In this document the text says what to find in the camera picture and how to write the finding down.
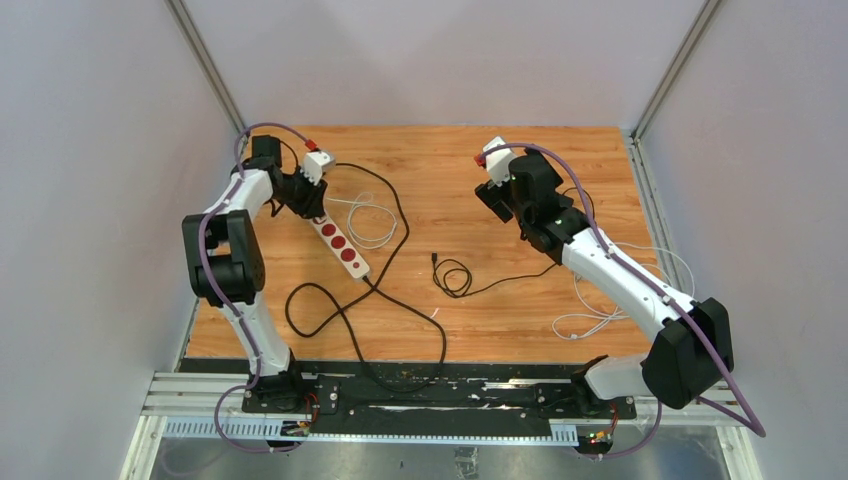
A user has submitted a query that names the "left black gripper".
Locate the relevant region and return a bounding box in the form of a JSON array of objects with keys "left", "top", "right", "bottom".
[{"left": 272, "top": 169, "right": 327, "bottom": 223}]

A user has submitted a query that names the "white charger cable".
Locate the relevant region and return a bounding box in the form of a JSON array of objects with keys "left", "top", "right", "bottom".
[{"left": 325, "top": 192, "right": 399, "bottom": 252}]

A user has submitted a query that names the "white red power strip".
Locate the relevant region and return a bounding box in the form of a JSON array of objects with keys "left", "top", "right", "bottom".
[{"left": 310, "top": 215, "right": 371, "bottom": 280}]

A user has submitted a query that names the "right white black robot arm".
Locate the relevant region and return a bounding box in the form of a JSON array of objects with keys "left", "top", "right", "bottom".
[{"left": 475, "top": 137, "right": 734, "bottom": 418}]

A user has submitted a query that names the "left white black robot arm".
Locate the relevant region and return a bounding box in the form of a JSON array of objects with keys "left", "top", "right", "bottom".
[{"left": 181, "top": 135, "right": 336, "bottom": 413}]

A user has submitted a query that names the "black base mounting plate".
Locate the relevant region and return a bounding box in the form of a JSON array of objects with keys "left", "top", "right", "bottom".
[{"left": 178, "top": 359, "right": 709, "bottom": 457}]

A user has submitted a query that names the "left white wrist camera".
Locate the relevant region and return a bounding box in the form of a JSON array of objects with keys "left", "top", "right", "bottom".
[{"left": 300, "top": 139, "right": 336, "bottom": 185}]

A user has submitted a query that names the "thin black usb cable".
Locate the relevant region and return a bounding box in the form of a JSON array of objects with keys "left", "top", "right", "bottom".
[{"left": 430, "top": 187, "right": 596, "bottom": 300}]

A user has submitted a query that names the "aluminium frame rail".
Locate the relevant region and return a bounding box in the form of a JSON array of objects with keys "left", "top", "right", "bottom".
[{"left": 122, "top": 359, "right": 762, "bottom": 479}]

